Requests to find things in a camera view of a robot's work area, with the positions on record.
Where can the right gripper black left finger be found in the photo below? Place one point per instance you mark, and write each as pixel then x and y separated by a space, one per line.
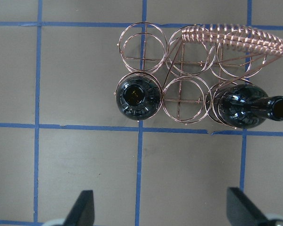
pixel 82 213

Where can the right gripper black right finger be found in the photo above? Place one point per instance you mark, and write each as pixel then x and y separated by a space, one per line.
pixel 241 211

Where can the dark wine bottle in basket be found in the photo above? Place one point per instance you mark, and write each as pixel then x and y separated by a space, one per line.
pixel 139 96

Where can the copper wire wine basket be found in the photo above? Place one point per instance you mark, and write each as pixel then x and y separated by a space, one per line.
pixel 196 61

